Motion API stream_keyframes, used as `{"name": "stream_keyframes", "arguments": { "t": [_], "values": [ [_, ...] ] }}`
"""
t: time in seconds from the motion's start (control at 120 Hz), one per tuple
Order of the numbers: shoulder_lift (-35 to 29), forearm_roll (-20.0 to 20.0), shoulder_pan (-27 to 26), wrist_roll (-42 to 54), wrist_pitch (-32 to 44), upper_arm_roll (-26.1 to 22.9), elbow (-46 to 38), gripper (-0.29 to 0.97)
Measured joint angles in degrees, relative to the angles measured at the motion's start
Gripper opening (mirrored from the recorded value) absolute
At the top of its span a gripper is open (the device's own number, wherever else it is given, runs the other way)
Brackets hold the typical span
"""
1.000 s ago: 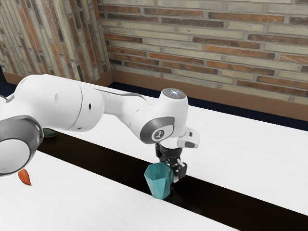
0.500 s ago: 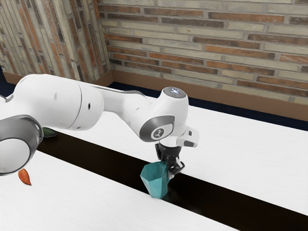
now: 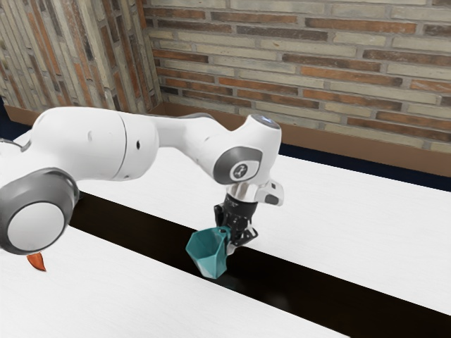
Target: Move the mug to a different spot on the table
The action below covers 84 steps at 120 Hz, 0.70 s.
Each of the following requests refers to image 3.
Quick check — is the orange pointed object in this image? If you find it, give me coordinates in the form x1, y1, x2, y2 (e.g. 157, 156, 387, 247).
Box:
26, 251, 48, 273

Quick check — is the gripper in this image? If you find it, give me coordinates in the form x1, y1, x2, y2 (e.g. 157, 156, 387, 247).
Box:
212, 194, 259, 257

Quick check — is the teal faceted mug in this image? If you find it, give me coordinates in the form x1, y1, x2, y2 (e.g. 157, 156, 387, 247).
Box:
185, 227, 234, 280

